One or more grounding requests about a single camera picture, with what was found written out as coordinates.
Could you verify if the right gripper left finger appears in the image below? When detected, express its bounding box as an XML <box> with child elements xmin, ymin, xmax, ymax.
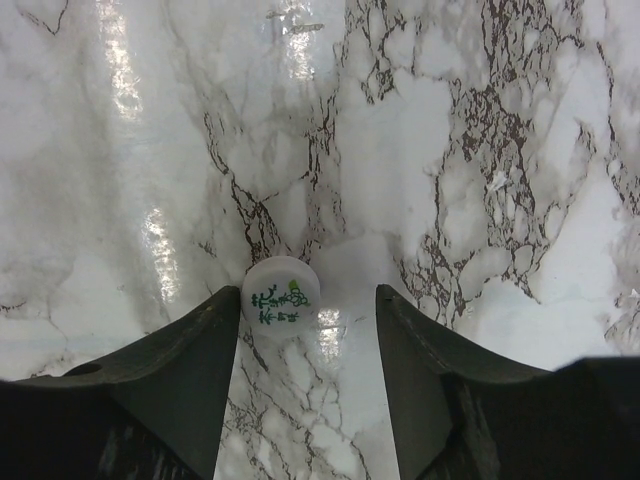
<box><xmin>1</xmin><ymin>286</ymin><xmax>240</xmax><ymax>479</ymax></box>

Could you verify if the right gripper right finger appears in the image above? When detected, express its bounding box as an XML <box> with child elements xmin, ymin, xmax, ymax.
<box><xmin>376</xmin><ymin>284</ymin><xmax>639</xmax><ymax>479</ymax></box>

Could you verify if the white green bottle cap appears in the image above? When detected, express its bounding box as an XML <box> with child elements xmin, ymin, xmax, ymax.
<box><xmin>241</xmin><ymin>256</ymin><xmax>321</xmax><ymax>338</ymax></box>

